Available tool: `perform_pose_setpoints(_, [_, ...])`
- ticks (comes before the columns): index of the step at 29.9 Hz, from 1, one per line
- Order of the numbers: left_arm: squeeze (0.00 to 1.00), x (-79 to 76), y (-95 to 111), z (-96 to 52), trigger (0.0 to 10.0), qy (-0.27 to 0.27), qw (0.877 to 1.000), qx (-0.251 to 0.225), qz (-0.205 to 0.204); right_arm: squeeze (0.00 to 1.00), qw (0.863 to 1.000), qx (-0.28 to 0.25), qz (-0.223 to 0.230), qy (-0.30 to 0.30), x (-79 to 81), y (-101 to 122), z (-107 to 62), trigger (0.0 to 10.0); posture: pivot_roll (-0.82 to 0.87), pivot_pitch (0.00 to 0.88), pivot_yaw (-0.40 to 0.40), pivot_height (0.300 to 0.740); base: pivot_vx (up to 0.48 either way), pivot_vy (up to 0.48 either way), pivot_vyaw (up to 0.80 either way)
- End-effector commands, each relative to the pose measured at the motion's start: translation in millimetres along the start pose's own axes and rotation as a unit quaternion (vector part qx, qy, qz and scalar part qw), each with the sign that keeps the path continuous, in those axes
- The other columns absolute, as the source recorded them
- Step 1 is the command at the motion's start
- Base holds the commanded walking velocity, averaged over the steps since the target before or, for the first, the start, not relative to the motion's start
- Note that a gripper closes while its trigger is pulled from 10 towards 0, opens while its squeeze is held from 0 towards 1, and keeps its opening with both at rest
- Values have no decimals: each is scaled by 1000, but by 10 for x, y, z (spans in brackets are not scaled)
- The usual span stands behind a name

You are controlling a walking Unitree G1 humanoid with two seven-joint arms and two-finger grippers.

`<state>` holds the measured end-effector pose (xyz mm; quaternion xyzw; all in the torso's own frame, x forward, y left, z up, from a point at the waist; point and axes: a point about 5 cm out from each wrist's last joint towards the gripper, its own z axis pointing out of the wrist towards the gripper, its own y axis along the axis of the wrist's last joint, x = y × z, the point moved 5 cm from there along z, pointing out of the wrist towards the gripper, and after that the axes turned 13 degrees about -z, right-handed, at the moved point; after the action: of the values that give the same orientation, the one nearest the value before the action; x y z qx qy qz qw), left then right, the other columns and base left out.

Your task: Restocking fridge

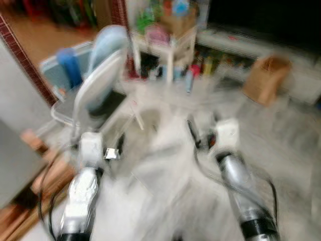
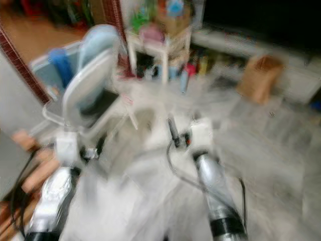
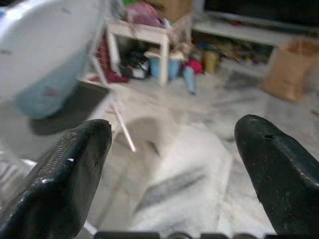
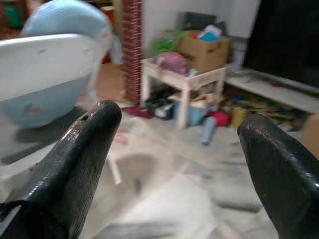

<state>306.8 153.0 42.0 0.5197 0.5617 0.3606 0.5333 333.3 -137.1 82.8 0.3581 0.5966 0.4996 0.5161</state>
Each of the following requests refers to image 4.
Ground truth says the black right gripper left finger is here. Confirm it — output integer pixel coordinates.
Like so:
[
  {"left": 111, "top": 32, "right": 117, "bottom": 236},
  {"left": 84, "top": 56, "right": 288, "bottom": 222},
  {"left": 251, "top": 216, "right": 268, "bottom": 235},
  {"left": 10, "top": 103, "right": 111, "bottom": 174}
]
[{"left": 0, "top": 100, "right": 123, "bottom": 239}]

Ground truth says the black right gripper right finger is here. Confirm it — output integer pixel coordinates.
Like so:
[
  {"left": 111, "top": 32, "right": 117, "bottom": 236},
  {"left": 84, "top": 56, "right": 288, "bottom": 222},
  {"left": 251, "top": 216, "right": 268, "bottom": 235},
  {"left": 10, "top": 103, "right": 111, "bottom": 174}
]
[{"left": 237, "top": 114, "right": 319, "bottom": 239}]

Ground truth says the brown cardboard box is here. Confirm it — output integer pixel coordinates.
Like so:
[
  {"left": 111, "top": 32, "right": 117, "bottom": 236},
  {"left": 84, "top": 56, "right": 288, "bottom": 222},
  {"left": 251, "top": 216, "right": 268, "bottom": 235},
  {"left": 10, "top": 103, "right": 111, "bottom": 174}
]
[
  {"left": 176, "top": 30, "right": 233, "bottom": 73},
  {"left": 301, "top": 113, "right": 319, "bottom": 160}
]

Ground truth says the yellow box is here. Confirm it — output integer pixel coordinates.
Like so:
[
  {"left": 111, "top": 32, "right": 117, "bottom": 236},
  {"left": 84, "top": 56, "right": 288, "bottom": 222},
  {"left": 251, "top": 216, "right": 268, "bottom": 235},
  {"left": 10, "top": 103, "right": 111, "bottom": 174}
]
[{"left": 230, "top": 106, "right": 250, "bottom": 129}]

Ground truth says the red toy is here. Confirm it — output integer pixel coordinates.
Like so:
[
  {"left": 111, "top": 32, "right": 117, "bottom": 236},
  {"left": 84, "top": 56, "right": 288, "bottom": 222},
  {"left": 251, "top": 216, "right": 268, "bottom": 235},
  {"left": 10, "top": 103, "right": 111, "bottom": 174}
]
[{"left": 206, "top": 110, "right": 230, "bottom": 128}]

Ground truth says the white television stand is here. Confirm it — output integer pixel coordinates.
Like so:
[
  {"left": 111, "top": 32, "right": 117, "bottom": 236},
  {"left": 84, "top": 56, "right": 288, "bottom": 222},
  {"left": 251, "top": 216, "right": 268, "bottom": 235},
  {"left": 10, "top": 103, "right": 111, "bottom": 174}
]
[{"left": 225, "top": 69, "right": 319, "bottom": 113}]

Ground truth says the red floor mat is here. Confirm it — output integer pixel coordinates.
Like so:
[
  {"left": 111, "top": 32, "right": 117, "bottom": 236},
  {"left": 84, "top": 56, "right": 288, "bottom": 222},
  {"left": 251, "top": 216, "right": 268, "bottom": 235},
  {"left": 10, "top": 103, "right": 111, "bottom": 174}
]
[{"left": 121, "top": 105, "right": 156, "bottom": 120}]

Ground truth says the grey blue tube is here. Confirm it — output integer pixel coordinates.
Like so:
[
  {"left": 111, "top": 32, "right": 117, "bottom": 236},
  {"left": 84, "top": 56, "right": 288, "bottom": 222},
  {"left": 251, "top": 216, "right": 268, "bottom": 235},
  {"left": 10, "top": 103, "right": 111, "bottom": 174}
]
[{"left": 201, "top": 116, "right": 217, "bottom": 147}]

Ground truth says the black crate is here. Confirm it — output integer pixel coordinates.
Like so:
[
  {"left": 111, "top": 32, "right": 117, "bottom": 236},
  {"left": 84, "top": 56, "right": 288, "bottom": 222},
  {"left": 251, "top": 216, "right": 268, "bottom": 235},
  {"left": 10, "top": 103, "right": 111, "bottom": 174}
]
[{"left": 145, "top": 95, "right": 174, "bottom": 120}]

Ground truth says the blue bucket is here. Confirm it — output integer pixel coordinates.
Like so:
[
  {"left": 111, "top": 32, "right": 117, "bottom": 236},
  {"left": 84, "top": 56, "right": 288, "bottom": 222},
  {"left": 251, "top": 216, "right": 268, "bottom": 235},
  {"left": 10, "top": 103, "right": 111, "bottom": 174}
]
[{"left": 173, "top": 101, "right": 208, "bottom": 127}]

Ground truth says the red patterned pillar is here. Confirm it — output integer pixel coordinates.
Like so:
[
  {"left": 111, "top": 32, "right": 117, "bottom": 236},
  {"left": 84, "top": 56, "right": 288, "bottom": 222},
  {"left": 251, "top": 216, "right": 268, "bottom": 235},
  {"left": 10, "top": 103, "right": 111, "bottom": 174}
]
[{"left": 121, "top": 0, "right": 145, "bottom": 106}]

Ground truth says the white wooden side table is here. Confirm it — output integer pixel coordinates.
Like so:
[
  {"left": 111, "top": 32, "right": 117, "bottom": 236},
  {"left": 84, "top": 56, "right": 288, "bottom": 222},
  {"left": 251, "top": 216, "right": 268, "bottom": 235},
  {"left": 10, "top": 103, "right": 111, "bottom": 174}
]
[{"left": 140, "top": 57, "right": 229, "bottom": 130}]

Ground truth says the black television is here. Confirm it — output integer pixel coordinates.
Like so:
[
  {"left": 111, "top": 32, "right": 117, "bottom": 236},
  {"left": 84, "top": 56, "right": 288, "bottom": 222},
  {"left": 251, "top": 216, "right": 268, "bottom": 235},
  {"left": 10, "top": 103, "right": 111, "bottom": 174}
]
[{"left": 242, "top": 0, "right": 319, "bottom": 88}]

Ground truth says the purple bag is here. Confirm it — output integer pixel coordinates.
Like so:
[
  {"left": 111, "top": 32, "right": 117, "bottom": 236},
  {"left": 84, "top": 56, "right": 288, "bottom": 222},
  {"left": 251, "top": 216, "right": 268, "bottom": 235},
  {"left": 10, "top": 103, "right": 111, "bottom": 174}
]
[{"left": 158, "top": 51, "right": 192, "bottom": 75}]

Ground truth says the light blue fabric hood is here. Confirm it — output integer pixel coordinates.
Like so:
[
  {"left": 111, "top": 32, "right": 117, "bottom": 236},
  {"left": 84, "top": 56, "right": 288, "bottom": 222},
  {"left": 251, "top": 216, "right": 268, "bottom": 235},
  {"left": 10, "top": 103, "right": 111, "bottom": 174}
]
[{"left": 21, "top": 0, "right": 123, "bottom": 64}]

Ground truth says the green plastic toy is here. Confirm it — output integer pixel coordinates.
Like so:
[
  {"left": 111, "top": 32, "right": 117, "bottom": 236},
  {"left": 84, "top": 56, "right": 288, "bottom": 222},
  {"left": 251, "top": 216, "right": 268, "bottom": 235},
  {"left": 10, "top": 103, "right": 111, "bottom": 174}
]
[{"left": 151, "top": 29, "right": 185, "bottom": 55}]

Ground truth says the dark framed board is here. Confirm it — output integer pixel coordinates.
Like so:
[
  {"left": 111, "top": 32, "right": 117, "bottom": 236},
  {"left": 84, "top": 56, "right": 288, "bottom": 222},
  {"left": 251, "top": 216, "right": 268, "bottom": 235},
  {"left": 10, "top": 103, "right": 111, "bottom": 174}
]
[{"left": 177, "top": 11, "right": 218, "bottom": 32}]

